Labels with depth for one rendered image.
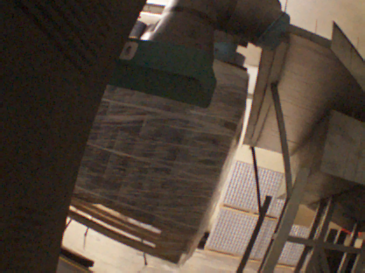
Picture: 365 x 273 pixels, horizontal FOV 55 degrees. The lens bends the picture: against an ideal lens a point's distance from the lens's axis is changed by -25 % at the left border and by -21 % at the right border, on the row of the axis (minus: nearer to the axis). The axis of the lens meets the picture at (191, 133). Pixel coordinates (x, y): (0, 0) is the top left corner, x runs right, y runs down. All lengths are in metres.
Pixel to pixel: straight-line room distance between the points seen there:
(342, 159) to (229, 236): 7.50
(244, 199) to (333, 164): 7.49
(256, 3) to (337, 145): 0.68
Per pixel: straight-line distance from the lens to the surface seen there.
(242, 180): 8.86
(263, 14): 0.87
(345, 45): 1.19
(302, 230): 8.98
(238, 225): 8.81
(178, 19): 0.80
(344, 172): 1.39
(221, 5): 0.85
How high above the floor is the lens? 0.55
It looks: 11 degrees up
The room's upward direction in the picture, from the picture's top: 18 degrees clockwise
